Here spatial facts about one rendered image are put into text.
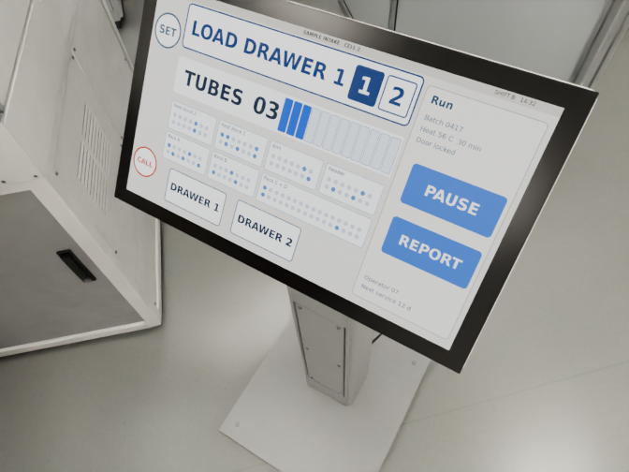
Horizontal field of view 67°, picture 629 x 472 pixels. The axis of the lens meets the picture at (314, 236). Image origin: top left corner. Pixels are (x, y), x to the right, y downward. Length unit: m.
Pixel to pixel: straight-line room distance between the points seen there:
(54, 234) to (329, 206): 0.82
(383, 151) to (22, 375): 1.55
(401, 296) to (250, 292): 1.19
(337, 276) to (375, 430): 0.96
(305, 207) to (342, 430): 1.00
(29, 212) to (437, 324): 0.90
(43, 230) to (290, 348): 0.78
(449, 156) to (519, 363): 1.22
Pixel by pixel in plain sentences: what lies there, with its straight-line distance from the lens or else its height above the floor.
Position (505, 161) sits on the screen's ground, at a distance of 0.50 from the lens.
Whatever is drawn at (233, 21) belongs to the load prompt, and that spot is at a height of 1.17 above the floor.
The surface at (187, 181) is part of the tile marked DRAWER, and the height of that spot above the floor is 1.02.
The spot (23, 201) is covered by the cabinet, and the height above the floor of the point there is 0.73.
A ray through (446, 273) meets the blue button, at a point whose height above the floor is 1.04.
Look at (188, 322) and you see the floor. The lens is 1.70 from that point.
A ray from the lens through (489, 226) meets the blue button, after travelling 0.51.
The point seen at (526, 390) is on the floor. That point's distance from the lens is 1.64.
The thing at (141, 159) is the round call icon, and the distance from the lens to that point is 0.70.
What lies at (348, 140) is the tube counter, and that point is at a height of 1.11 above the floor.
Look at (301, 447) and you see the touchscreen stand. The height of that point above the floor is 0.03.
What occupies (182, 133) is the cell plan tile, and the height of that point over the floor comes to 1.06.
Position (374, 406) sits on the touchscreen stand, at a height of 0.04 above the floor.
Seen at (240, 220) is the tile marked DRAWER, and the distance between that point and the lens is 0.61.
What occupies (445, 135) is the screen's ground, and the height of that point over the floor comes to 1.14.
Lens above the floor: 1.49
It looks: 57 degrees down
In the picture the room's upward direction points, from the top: 5 degrees counter-clockwise
